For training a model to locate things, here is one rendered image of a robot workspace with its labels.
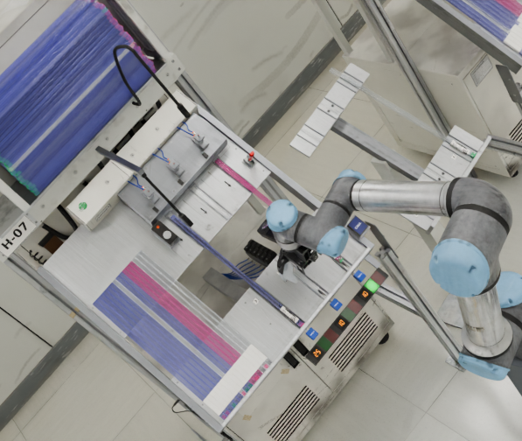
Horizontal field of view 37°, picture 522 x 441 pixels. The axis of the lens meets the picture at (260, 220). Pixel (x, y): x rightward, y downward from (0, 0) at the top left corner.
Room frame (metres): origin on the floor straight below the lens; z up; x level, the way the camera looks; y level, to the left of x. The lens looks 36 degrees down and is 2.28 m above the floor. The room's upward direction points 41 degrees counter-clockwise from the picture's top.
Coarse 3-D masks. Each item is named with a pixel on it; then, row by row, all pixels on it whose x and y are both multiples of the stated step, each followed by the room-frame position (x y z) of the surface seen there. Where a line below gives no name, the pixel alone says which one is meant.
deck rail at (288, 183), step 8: (200, 112) 2.15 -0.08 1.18; (208, 120) 2.13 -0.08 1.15; (216, 120) 2.12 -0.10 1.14; (216, 128) 2.11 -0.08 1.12; (224, 128) 2.09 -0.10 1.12; (232, 136) 2.06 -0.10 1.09; (240, 144) 2.04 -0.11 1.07; (248, 152) 2.01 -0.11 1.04; (256, 152) 2.00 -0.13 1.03; (264, 160) 1.98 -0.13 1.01; (272, 168) 1.95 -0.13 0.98; (272, 176) 1.97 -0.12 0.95; (280, 176) 1.92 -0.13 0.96; (288, 176) 1.92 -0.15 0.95; (280, 184) 1.96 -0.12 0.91; (288, 184) 1.90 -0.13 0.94; (296, 184) 1.89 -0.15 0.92; (296, 192) 1.89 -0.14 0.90; (304, 192) 1.86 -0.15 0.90; (304, 200) 1.87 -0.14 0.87; (312, 200) 1.84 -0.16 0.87; (312, 208) 1.86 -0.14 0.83; (360, 240) 1.71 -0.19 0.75; (368, 240) 1.70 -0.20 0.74
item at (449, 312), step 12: (384, 168) 1.84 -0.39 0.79; (420, 228) 1.86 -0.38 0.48; (444, 228) 1.84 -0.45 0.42; (432, 240) 1.84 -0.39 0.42; (432, 252) 1.87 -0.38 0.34; (444, 300) 1.96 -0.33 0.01; (456, 300) 1.92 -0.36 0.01; (444, 312) 1.92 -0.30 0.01; (456, 312) 1.88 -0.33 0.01; (456, 324) 1.84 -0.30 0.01
